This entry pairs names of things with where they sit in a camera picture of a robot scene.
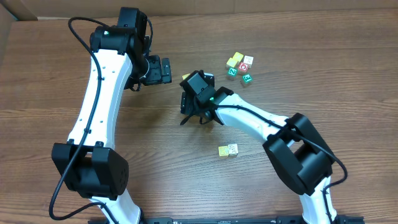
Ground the yellow block back top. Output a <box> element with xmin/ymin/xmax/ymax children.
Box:
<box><xmin>233</xmin><ymin>52</ymin><xmax>244</xmax><ymax>62</ymax></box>

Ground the white block red print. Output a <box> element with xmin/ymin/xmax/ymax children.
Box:
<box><xmin>243</xmin><ymin>55</ymin><xmax>254</xmax><ymax>68</ymax></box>

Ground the plain yellow wooden block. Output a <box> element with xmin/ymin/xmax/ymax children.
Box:
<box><xmin>182</xmin><ymin>73</ymin><xmax>190</xmax><ymax>80</ymax></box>

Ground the yellow K wooden block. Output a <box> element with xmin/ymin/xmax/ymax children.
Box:
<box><xmin>218</xmin><ymin>146</ymin><xmax>229</xmax><ymax>159</ymax></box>

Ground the green Z wooden block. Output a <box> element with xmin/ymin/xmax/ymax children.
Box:
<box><xmin>226</xmin><ymin>67</ymin><xmax>238</xmax><ymax>80</ymax></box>

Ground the green E wooden block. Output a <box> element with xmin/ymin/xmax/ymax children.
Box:
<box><xmin>241</xmin><ymin>73</ymin><xmax>253</xmax><ymax>87</ymax></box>

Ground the yellow block back left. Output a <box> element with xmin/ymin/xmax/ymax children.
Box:
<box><xmin>226</xmin><ymin>58</ymin><xmax>239</xmax><ymax>68</ymax></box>

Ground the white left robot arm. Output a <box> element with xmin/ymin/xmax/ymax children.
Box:
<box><xmin>52</xmin><ymin>7</ymin><xmax>172</xmax><ymax>223</ymax></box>

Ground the red apple wooden block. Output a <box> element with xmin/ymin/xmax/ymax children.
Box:
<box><xmin>238</xmin><ymin>62</ymin><xmax>249</xmax><ymax>74</ymax></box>

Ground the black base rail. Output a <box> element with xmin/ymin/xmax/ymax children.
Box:
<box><xmin>87</xmin><ymin>215</ymin><xmax>365</xmax><ymax>224</ymax></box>

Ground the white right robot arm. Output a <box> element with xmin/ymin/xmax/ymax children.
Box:
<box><xmin>180</xmin><ymin>70</ymin><xmax>337</xmax><ymax>223</ymax></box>

